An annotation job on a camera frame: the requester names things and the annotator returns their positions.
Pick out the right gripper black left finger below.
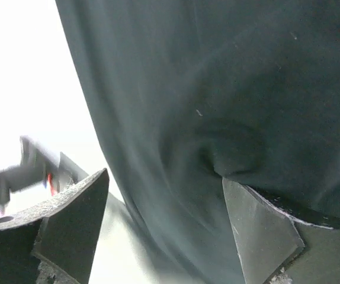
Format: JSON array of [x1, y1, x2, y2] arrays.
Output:
[[0, 169, 110, 283]]

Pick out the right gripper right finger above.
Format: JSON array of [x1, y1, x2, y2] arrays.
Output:
[[222, 179, 340, 283]]

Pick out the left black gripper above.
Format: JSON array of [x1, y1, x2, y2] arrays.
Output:
[[0, 136, 88, 207]]

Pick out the black t-shirt blue logo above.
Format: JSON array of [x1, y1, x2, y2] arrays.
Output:
[[56, 1, 340, 283]]

